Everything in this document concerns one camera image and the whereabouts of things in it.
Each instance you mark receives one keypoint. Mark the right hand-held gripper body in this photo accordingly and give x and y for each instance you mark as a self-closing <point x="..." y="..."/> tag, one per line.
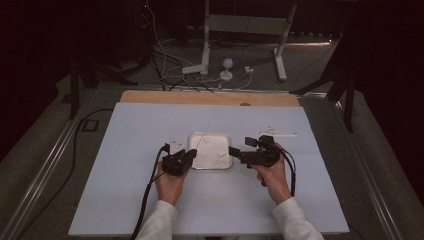
<point x="263" y="155"/>

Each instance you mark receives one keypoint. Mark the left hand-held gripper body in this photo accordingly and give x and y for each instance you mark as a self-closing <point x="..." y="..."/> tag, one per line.
<point x="175" y="165"/>

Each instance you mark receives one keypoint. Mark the white marshmallow piece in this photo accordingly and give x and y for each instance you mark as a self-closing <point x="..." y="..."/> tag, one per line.
<point x="220" y="154"/>
<point x="206" y="139"/>
<point x="218" y="163"/>

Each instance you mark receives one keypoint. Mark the white rectangular tray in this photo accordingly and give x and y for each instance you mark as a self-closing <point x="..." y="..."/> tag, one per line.
<point x="210" y="156"/>

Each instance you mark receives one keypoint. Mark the thin wooden skewer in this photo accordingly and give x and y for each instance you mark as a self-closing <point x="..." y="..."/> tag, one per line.
<point x="204" y="135"/>

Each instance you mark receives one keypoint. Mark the person's left hand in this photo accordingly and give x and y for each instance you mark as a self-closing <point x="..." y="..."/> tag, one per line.
<point x="170" y="186"/>

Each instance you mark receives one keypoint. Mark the person's right hand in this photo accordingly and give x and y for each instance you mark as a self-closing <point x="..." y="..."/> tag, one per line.
<point x="275" y="183"/>

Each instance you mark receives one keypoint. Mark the white crumbs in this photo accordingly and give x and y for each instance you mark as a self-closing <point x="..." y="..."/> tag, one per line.
<point x="178" y="144"/>

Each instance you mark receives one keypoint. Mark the white scraps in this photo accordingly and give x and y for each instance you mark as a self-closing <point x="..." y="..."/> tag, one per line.
<point x="278" y="132"/>

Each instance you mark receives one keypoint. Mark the pale blue table sheet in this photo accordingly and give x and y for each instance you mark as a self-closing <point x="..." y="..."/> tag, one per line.
<point x="213" y="200"/>

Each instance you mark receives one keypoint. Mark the white plug adapter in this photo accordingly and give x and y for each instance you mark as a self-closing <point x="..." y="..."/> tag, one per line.
<point x="249" y="69"/>

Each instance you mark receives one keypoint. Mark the white round lamp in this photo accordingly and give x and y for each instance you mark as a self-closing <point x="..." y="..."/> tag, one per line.
<point x="227" y="68"/>

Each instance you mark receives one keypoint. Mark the white power strip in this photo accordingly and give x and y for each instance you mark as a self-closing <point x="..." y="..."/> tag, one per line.
<point x="194" y="69"/>

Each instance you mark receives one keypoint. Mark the black angled stand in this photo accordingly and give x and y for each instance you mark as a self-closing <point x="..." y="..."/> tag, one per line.
<point x="340" y="83"/>

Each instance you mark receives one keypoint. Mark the white metal stand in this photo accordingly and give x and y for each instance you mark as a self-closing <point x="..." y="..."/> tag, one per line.
<point x="246" y="25"/>

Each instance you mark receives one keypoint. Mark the black tripod stand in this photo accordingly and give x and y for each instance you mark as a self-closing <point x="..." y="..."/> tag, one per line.
<point x="86" y="71"/>

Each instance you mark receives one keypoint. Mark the black square floor frame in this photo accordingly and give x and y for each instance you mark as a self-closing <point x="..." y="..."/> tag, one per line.
<point x="90" y="125"/>

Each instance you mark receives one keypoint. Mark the metal floor rail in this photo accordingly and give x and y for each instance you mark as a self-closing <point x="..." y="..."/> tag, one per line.
<point x="43" y="166"/>
<point x="366" y="166"/>

